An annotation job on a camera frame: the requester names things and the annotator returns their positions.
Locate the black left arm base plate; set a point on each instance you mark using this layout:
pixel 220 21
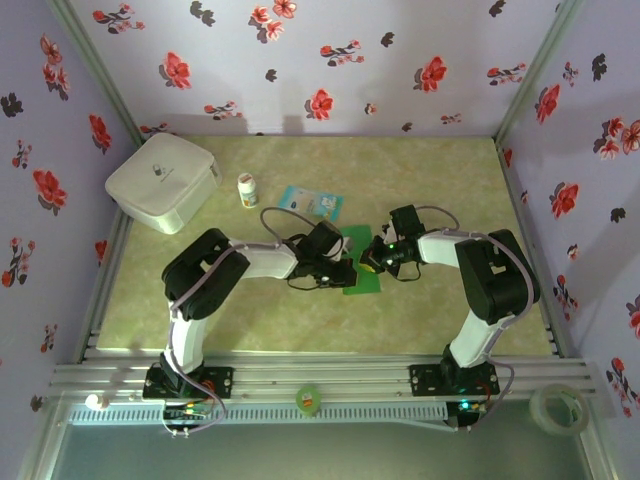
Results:
pixel 220 382

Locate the aluminium corner post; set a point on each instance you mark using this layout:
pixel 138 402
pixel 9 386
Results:
pixel 100 75
pixel 534 75

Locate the light blue snack packet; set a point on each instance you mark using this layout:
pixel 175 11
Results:
pixel 310 202

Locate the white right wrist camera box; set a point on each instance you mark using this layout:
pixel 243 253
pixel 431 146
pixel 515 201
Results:
pixel 389 234

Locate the aluminium mounting rail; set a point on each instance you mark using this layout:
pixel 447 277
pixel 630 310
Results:
pixel 325 375

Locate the green square paper sheet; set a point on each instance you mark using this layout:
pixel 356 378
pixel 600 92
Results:
pixel 367 285

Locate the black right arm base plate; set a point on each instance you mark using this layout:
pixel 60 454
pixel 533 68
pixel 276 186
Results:
pixel 425 380

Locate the white pill bottle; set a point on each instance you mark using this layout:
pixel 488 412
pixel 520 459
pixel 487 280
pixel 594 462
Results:
pixel 248 192

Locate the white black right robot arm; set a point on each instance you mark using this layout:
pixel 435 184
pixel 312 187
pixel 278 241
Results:
pixel 495 280

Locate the white plastic storage box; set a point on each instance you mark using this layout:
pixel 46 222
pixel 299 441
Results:
pixel 160 175

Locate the small green tape roll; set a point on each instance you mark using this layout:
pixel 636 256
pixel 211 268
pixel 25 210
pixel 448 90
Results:
pixel 308 400

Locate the small white bottle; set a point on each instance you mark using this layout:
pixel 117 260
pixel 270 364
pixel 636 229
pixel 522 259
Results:
pixel 94 401

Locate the clear adhesive tape roll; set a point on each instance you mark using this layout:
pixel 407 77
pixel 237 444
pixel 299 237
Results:
pixel 537 412

